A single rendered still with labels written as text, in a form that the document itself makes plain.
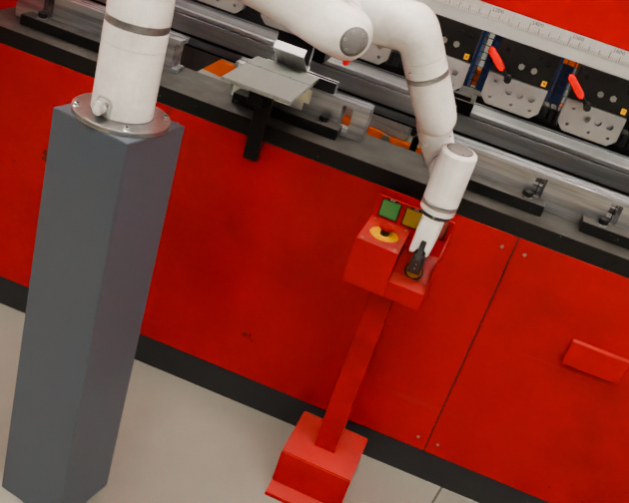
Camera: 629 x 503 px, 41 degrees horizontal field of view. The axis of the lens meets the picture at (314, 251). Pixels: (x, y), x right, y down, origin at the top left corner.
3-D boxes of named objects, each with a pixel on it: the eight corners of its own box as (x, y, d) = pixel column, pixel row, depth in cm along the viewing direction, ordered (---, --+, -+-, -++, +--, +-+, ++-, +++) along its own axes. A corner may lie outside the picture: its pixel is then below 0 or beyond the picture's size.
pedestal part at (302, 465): (264, 494, 225) (275, 461, 219) (294, 440, 247) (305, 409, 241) (331, 525, 222) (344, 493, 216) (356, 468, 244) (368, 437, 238)
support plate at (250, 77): (220, 80, 200) (221, 76, 200) (256, 59, 223) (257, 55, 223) (289, 105, 198) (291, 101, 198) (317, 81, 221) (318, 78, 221)
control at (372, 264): (341, 279, 201) (363, 215, 193) (358, 253, 215) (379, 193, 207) (418, 311, 198) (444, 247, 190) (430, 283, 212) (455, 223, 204)
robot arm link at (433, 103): (395, 57, 182) (422, 172, 199) (409, 86, 169) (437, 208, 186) (435, 44, 181) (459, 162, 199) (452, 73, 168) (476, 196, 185)
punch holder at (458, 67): (402, 74, 212) (424, 10, 204) (408, 67, 219) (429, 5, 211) (458, 94, 210) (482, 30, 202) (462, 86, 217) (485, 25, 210)
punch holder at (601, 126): (554, 128, 207) (582, 64, 199) (554, 119, 214) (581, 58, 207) (612, 149, 205) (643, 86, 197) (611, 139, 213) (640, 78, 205)
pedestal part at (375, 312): (314, 444, 229) (373, 281, 204) (319, 432, 234) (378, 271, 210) (333, 453, 228) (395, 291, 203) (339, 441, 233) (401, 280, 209)
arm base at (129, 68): (128, 146, 151) (146, 48, 142) (48, 106, 157) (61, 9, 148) (189, 127, 167) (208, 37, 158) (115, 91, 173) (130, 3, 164)
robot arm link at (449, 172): (419, 186, 194) (427, 207, 186) (437, 136, 187) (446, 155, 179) (452, 192, 196) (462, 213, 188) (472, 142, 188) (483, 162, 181)
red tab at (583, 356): (561, 362, 218) (572, 341, 215) (561, 358, 220) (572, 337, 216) (617, 384, 216) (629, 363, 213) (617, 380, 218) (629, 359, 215)
